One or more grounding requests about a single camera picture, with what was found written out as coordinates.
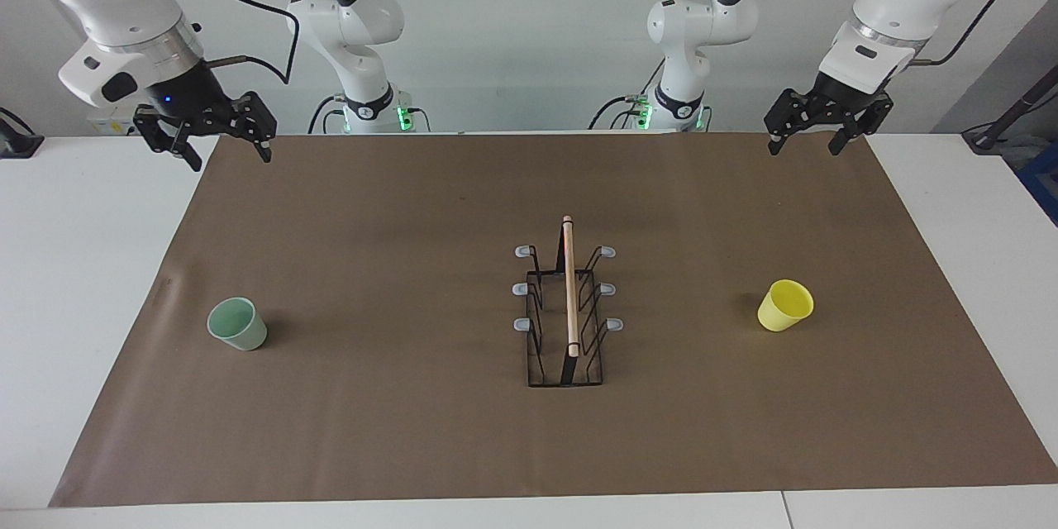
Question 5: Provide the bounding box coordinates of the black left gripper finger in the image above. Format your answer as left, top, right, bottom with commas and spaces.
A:
829, 97, 895, 156
763, 89, 815, 156

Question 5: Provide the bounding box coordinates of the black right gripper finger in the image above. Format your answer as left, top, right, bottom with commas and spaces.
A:
231, 91, 278, 164
134, 106, 202, 173

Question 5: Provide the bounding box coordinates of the yellow plastic cup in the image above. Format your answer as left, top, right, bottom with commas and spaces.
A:
757, 279, 815, 333

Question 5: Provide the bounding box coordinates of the pale green plastic cup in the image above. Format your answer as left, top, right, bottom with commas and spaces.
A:
207, 297, 269, 351

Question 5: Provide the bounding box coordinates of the black clamp stand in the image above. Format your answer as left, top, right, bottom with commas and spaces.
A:
0, 106, 45, 160
963, 66, 1058, 154

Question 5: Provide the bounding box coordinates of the blue storage box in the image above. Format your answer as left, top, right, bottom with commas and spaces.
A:
1017, 141, 1058, 226

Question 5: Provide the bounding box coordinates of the brown paper table mat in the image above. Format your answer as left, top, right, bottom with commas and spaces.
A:
48, 132, 1058, 508

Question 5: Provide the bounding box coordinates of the white wall outlet box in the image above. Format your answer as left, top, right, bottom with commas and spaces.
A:
87, 112, 137, 137

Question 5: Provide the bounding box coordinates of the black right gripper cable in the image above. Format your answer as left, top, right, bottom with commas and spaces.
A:
153, 0, 323, 86

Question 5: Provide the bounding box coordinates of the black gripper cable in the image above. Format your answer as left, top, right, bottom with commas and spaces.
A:
742, 0, 1034, 67
153, 0, 323, 86

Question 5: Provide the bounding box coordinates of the black arm base cable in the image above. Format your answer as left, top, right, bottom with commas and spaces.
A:
589, 56, 666, 131
308, 93, 348, 135

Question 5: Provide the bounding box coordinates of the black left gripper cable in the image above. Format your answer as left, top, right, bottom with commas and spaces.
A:
742, 0, 1034, 67

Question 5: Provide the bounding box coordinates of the black wire cup rack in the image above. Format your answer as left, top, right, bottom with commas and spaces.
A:
513, 215, 624, 388

